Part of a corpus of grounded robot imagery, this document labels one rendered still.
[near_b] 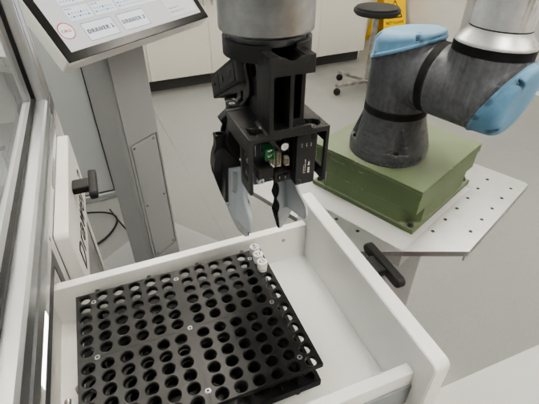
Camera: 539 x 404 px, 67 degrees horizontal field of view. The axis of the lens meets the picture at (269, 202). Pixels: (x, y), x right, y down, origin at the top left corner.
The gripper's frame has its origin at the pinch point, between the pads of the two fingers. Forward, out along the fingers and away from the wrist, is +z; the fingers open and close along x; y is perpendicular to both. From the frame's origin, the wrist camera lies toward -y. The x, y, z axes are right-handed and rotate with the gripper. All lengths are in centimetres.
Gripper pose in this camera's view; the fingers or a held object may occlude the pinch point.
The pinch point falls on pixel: (260, 217)
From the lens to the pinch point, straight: 45.6
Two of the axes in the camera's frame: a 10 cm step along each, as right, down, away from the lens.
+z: 0.0, 8.0, 5.9
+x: 9.3, -2.2, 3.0
